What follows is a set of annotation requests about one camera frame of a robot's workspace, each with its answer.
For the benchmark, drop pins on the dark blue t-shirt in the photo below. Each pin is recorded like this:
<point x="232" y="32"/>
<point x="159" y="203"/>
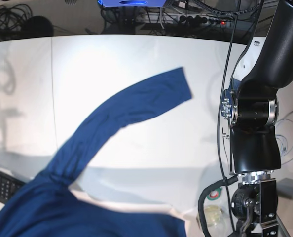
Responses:
<point x="45" y="207"/>

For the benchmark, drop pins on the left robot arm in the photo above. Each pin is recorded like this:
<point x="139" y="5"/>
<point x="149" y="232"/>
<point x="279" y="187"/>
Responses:
<point x="251" y="108"/>

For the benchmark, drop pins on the green electrical tape roll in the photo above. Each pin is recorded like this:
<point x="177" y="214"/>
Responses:
<point x="215" y="194"/>

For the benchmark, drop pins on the black power strip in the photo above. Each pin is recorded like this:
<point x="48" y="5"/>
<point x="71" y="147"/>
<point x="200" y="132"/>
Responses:
<point x="197" y="20"/>

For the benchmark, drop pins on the clear glass jar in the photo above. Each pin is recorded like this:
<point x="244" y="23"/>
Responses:
<point x="215" y="221"/>

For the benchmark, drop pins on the blue box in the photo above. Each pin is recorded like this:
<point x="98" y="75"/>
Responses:
<point x="132" y="3"/>

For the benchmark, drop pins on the black computer keyboard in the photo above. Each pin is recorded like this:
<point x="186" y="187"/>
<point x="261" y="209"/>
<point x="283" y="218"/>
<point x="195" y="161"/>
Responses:
<point x="8" y="187"/>

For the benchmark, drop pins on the glass panel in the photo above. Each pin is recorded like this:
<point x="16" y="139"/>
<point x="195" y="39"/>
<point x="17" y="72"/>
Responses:
<point x="285" y="204"/>

